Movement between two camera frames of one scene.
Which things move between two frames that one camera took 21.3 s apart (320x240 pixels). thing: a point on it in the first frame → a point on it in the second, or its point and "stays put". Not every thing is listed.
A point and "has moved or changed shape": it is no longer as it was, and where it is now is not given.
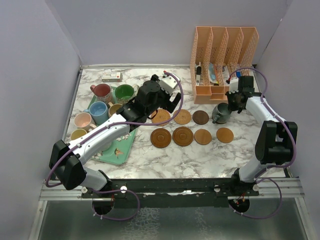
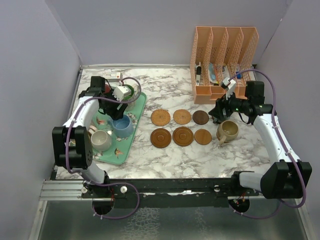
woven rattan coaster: [162, 115] stays put
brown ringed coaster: [182, 136] stays put
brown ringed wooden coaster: [160, 137] stays put
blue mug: [99, 111] has moved or changed shape
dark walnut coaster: [200, 117] stays put
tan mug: [113, 108] has moved or changed shape
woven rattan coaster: [183, 117] stays put
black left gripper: [171, 105] → [115, 113]
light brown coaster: [203, 136] stays put
